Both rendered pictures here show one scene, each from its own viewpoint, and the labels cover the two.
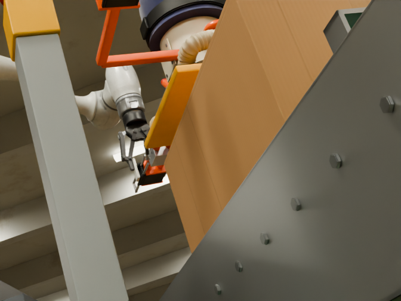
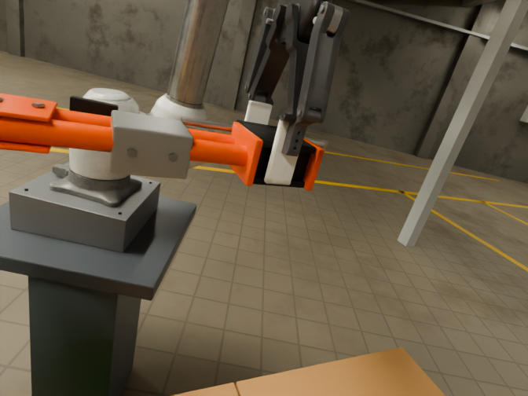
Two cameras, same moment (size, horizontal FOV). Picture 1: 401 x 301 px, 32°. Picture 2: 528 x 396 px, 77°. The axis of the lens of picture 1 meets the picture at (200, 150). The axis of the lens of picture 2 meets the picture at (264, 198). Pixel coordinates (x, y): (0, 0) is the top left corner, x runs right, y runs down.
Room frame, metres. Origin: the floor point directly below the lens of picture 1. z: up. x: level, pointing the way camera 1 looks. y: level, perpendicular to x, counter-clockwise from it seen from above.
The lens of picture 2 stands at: (2.00, -0.20, 1.29)
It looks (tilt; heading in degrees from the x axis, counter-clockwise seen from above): 22 degrees down; 84
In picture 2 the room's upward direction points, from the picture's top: 15 degrees clockwise
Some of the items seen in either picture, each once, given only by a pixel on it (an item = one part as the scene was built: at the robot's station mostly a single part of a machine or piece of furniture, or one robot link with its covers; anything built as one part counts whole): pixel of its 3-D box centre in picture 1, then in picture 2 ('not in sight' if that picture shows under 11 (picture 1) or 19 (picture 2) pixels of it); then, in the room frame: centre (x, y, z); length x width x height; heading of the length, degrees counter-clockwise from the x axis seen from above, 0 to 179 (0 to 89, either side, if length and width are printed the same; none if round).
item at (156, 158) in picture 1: (160, 153); (148, 144); (1.91, 0.12, 1.19); 0.07 x 0.07 x 0.04; 24
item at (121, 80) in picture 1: (121, 83); not in sight; (2.04, 0.18, 1.54); 0.13 x 0.11 x 0.16; 34
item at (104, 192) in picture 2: not in sight; (93, 176); (1.61, 0.68, 0.88); 0.22 x 0.18 x 0.06; 176
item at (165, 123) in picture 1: (177, 103); not in sight; (1.45, 0.02, 1.09); 0.34 x 0.10 x 0.05; 24
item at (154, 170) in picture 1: (153, 172); (272, 155); (2.04, 0.17, 1.19); 0.08 x 0.07 x 0.05; 24
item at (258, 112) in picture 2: (135, 169); (254, 130); (2.01, 0.21, 1.21); 0.03 x 0.01 x 0.07; 23
